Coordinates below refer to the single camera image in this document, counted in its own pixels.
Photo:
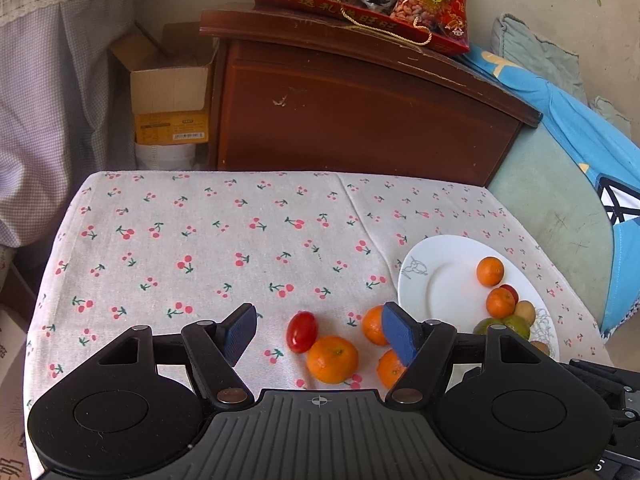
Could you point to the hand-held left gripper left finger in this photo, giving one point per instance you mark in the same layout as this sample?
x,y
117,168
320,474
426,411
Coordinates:
x,y
240,332

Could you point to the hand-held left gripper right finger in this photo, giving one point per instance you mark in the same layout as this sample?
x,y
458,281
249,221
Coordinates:
x,y
400,332

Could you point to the orange mandarin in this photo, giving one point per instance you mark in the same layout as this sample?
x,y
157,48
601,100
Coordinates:
x,y
489,271
332,359
373,325
500,302
389,371

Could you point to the red cherry tomato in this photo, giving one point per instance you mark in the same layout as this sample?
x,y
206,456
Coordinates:
x,y
302,331
513,291

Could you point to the white plate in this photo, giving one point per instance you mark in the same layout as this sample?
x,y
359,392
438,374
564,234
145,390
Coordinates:
x,y
450,285

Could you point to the green jujube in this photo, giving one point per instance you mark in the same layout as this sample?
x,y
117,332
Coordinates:
x,y
481,327
517,326

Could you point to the cherry print tablecloth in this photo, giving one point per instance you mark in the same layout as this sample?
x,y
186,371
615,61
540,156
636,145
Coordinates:
x,y
200,240

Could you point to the pale green bed sheet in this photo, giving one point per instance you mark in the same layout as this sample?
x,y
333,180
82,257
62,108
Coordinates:
x,y
550,200

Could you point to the dark wooden cabinet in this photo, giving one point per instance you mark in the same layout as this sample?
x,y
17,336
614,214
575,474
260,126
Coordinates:
x,y
350,110

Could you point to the white printed carton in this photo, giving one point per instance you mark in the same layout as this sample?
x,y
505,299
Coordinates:
x,y
10,410

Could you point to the open cardboard box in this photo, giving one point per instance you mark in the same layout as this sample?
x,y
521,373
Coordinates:
x,y
170,90

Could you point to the blue blanket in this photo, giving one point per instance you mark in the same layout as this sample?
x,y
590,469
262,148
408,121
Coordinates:
x,y
575,125

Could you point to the lilac checked curtain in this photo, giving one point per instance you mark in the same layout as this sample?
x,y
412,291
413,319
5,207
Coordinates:
x,y
55,110

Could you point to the red gift bag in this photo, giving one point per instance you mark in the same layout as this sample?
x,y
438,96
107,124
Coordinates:
x,y
400,10

